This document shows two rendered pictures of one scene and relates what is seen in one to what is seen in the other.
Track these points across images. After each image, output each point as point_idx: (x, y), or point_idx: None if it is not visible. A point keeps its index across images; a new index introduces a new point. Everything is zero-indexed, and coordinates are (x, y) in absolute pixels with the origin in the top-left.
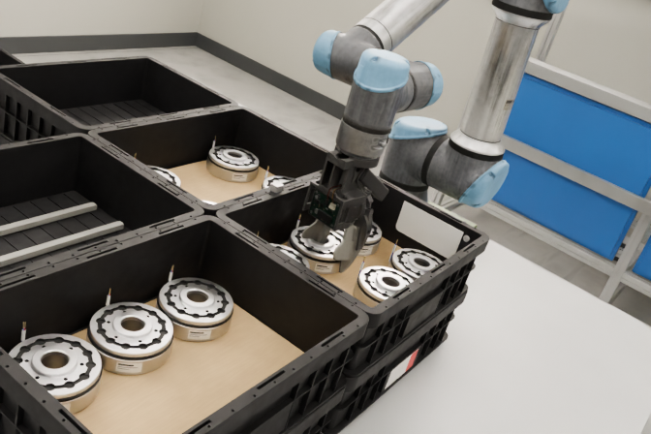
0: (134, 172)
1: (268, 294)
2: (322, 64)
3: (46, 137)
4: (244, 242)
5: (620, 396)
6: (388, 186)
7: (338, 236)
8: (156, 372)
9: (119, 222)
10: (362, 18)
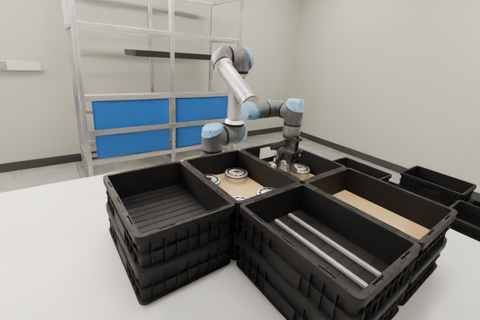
0: (276, 195)
1: (327, 187)
2: (255, 116)
3: (205, 231)
4: (319, 179)
5: None
6: (254, 147)
7: None
8: None
9: (276, 219)
10: (245, 93)
